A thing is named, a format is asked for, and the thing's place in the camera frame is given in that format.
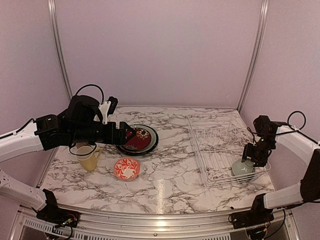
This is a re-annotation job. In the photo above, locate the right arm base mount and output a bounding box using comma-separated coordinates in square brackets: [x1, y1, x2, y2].
[228, 193, 275, 229]

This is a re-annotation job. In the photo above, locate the left aluminium frame post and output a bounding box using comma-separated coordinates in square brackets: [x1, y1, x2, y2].
[48, 0, 73, 100]

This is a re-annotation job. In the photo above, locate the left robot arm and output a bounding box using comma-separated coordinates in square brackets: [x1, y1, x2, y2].
[0, 95, 136, 223]

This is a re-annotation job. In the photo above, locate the white red patterned bowl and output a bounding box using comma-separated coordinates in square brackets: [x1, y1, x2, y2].
[113, 157, 141, 181]

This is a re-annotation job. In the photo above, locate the aluminium frame post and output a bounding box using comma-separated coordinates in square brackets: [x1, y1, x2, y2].
[237, 0, 270, 113]
[48, 0, 73, 100]

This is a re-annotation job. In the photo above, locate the red floral plate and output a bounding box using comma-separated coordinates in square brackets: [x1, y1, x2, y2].
[123, 127, 151, 152]

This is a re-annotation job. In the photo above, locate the white wire dish rack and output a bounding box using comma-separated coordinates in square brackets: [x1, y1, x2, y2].
[187, 112, 271, 187]

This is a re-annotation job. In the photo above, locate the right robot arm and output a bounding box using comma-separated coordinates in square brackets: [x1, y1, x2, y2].
[241, 115, 320, 224]

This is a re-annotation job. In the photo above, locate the yellow ceramic mug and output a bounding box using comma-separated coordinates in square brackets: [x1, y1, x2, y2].
[76, 145, 102, 172]

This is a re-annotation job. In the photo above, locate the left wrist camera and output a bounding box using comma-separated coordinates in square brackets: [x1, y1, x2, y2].
[98, 96, 119, 125]

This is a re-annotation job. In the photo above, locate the black striped rim plate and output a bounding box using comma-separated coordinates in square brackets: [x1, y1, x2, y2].
[117, 124, 160, 156]

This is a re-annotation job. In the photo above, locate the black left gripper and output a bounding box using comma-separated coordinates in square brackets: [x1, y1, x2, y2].
[69, 120, 136, 145]

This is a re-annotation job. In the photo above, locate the right aluminium frame post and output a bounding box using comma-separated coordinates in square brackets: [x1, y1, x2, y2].
[237, 0, 270, 113]

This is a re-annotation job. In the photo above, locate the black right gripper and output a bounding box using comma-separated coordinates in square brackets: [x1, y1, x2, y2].
[241, 136, 275, 167]

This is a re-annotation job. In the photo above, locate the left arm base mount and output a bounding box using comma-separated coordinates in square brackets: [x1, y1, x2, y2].
[36, 189, 80, 228]

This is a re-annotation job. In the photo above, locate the front aluminium table rail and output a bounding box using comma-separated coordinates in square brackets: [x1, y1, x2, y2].
[9, 205, 300, 240]

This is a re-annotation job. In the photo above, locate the pale green bowl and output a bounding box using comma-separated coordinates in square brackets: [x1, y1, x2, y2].
[231, 159, 254, 177]

